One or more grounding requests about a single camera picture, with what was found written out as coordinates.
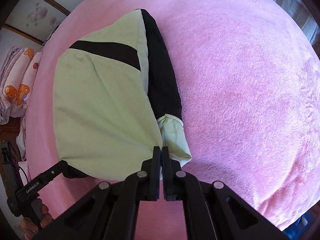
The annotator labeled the light green black jacket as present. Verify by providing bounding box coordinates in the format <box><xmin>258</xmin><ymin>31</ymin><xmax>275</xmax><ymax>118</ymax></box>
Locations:
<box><xmin>53</xmin><ymin>9</ymin><xmax>191</xmax><ymax>180</ymax></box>

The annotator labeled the person's left hand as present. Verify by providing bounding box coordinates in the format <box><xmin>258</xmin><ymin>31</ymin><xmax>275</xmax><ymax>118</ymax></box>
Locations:
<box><xmin>20</xmin><ymin>203</ymin><xmax>54</xmax><ymax>240</ymax></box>

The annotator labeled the blue plastic crate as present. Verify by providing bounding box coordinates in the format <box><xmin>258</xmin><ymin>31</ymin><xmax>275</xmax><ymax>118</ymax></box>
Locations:
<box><xmin>283</xmin><ymin>211</ymin><xmax>315</xmax><ymax>240</ymax></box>

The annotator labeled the folded lilac patterned quilt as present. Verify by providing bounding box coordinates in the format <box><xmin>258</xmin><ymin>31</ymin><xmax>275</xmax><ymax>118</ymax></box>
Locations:
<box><xmin>0</xmin><ymin>47</ymin><xmax>23</xmax><ymax>125</ymax></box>

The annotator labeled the folded pink bear quilt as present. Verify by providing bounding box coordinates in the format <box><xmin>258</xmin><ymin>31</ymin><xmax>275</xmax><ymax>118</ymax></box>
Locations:
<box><xmin>4</xmin><ymin>48</ymin><xmax>42</xmax><ymax>118</ymax></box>

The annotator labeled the pink fleece bed blanket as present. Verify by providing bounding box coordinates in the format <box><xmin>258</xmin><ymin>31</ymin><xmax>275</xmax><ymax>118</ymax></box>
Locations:
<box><xmin>26</xmin><ymin>0</ymin><xmax>319</xmax><ymax>230</ymax></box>

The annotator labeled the floral sliding wardrobe door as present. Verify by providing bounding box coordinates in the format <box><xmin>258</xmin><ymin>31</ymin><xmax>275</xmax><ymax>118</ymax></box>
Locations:
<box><xmin>1</xmin><ymin>0</ymin><xmax>84</xmax><ymax>45</ymax></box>

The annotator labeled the white grey curtain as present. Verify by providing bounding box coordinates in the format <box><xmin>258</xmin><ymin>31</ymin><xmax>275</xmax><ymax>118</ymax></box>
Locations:
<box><xmin>273</xmin><ymin>0</ymin><xmax>319</xmax><ymax>57</ymax></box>

